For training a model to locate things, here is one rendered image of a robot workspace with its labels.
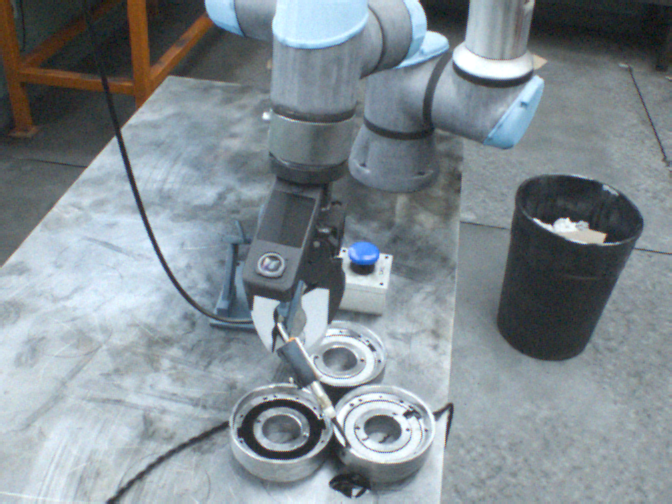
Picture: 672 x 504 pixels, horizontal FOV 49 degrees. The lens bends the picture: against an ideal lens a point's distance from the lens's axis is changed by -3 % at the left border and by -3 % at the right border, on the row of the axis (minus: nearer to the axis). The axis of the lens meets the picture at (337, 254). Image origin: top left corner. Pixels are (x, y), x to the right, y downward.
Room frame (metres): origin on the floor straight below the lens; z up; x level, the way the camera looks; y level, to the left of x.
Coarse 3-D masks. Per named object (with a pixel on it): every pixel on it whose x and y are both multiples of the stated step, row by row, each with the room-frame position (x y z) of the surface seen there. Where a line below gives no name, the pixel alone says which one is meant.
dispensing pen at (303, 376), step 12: (276, 324) 0.56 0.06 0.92; (288, 336) 0.55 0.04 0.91; (288, 348) 0.53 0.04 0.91; (300, 348) 0.53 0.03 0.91; (288, 360) 0.52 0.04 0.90; (300, 360) 0.52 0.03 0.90; (300, 372) 0.52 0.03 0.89; (312, 372) 0.52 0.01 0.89; (300, 384) 0.51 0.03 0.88; (312, 384) 0.52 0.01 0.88; (324, 396) 0.51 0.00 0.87; (324, 408) 0.51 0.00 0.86; (336, 420) 0.50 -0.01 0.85
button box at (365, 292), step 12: (348, 264) 0.76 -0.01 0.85; (372, 264) 0.76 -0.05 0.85; (384, 264) 0.77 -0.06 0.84; (348, 276) 0.74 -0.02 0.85; (360, 276) 0.74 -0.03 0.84; (372, 276) 0.74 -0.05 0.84; (384, 276) 0.74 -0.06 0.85; (348, 288) 0.72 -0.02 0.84; (360, 288) 0.72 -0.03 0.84; (372, 288) 0.72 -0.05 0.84; (384, 288) 0.72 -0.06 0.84; (348, 300) 0.72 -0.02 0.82; (360, 300) 0.72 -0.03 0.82; (372, 300) 0.72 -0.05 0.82; (384, 300) 0.72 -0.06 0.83; (360, 312) 0.72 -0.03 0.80; (372, 312) 0.72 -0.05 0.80
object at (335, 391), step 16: (336, 320) 0.66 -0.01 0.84; (304, 336) 0.63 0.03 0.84; (352, 336) 0.64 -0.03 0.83; (368, 336) 0.64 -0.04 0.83; (320, 352) 0.61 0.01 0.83; (336, 352) 0.63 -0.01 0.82; (352, 352) 0.62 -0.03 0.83; (384, 352) 0.61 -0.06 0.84; (320, 368) 0.59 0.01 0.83; (352, 368) 0.59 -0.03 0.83; (384, 368) 0.59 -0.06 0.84; (336, 384) 0.55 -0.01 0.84; (352, 384) 0.56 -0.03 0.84; (368, 384) 0.57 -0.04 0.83; (336, 400) 0.55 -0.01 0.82
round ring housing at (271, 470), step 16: (272, 384) 0.55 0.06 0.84; (288, 384) 0.55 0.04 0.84; (240, 400) 0.52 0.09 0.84; (256, 400) 0.53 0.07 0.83; (304, 400) 0.54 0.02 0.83; (272, 416) 0.51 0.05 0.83; (288, 416) 0.52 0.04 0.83; (256, 432) 0.49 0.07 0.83; (272, 432) 0.51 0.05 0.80; (288, 432) 0.52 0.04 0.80; (304, 432) 0.50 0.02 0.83; (240, 448) 0.46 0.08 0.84; (272, 448) 0.47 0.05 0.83; (288, 448) 0.47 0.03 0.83; (320, 448) 0.47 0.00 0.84; (256, 464) 0.45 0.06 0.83; (272, 464) 0.45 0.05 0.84; (288, 464) 0.45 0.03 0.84; (304, 464) 0.45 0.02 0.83; (320, 464) 0.47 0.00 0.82; (272, 480) 0.45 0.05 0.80; (288, 480) 0.45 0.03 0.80
